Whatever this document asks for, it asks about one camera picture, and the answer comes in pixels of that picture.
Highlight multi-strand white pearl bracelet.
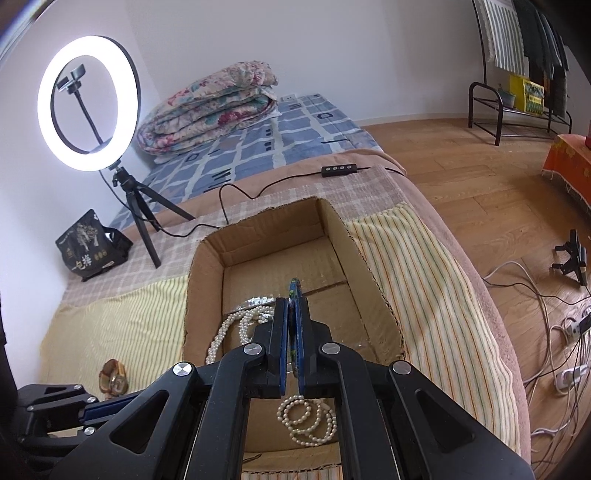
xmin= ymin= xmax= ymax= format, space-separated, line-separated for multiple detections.
xmin=203 ymin=305 xmax=279 ymax=366

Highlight blue checked bedsheet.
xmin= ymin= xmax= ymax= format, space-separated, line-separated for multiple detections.
xmin=108 ymin=91 xmax=385 ymax=231

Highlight white power strip cables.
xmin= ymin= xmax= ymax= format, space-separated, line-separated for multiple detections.
xmin=482 ymin=260 xmax=591 ymax=478

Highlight striped hanging towel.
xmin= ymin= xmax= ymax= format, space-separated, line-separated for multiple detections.
xmin=475 ymin=0 xmax=529 ymax=77

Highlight long thin pearl necklace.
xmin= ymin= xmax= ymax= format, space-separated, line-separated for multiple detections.
xmin=275 ymin=394 xmax=339 ymax=447

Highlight dark blue bangle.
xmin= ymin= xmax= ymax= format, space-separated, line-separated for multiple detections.
xmin=287 ymin=278 xmax=301 ymax=377

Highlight white ring light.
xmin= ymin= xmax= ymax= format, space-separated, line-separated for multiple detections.
xmin=37 ymin=36 xmax=141 ymax=172

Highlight black cable with remote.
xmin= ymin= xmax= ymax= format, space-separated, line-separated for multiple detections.
xmin=98 ymin=164 xmax=408 ymax=239

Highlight yellow green box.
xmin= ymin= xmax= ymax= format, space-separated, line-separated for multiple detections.
xmin=509 ymin=74 xmax=545 ymax=116

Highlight open cardboard box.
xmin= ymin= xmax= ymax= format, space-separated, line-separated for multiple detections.
xmin=183 ymin=198 xmax=404 ymax=479

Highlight black snack bag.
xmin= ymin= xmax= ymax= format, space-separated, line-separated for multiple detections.
xmin=55 ymin=209 xmax=133 ymax=282

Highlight pink checked bedsheet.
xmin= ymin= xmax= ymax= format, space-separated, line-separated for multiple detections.
xmin=62 ymin=147 xmax=532 ymax=467

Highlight small black floor tripod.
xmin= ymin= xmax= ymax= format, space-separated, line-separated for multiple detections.
xmin=551 ymin=229 xmax=588 ymax=287

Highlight black clothes rack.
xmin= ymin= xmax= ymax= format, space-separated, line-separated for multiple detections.
xmin=468 ymin=1 xmax=573 ymax=146

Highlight orange cloth covered table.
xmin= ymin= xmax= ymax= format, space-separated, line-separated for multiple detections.
xmin=541 ymin=134 xmax=590 ymax=211

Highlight yellow striped blanket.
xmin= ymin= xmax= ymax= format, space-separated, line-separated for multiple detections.
xmin=38 ymin=201 xmax=523 ymax=480

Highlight folded floral quilt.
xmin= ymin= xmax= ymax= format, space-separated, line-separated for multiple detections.
xmin=135 ymin=60 xmax=279 ymax=156

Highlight red leather strap watch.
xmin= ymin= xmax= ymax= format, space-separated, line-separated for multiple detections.
xmin=98 ymin=359 xmax=128 ymax=399

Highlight dark hanging clothes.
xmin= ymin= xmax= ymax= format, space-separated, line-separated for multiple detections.
xmin=514 ymin=0 xmax=569 ymax=118

